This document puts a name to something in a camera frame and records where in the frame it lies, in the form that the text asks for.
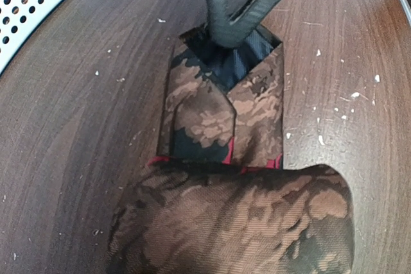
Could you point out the dark red patterned tie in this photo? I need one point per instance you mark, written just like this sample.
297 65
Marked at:
216 198

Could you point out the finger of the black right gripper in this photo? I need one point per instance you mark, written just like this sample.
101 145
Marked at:
224 23

